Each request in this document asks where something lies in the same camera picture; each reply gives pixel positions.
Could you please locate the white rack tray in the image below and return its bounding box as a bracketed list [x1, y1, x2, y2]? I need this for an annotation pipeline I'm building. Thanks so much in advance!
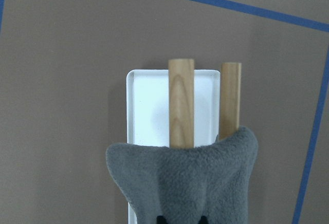
[125, 69, 221, 224]

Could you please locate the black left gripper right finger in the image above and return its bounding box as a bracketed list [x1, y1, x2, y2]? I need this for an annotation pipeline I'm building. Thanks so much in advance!
[199, 211, 209, 224]

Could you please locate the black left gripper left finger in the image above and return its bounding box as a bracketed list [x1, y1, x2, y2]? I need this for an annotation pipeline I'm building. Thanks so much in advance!
[156, 216, 166, 224]

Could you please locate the grey pink-lined cloth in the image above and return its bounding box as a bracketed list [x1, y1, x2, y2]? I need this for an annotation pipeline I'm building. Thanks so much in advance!
[106, 126, 258, 223]

